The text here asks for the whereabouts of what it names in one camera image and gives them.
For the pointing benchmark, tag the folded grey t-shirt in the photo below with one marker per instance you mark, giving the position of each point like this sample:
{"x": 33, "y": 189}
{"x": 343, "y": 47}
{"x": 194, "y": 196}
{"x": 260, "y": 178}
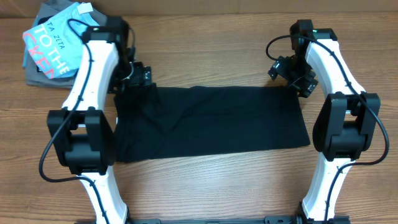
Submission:
{"x": 32, "y": 73}

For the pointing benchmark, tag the folded light blue t-shirt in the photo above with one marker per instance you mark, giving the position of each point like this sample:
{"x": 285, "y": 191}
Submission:
{"x": 54, "y": 45}

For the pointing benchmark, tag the black t-shirt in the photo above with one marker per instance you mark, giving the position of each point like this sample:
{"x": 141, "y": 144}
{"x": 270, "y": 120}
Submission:
{"x": 164, "y": 122}

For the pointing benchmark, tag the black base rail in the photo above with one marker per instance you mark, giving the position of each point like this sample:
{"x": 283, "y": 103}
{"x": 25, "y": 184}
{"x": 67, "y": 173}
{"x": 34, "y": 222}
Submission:
{"x": 211, "y": 221}

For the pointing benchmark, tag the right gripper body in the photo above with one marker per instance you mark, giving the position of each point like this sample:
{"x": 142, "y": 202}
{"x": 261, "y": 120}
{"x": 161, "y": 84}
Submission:
{"x": 304, "y": 86}

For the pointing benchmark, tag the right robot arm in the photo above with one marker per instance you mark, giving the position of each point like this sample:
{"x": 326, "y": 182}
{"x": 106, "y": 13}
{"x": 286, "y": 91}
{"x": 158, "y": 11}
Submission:
{"x": 345, "y": 125}

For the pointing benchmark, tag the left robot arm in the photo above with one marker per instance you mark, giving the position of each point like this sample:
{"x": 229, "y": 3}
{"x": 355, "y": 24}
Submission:
{"x": 80, "y": 133}

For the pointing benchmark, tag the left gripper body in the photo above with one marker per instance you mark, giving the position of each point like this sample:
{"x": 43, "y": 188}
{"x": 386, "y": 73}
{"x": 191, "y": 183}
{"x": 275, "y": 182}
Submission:
{"x": 139, "y": 77}

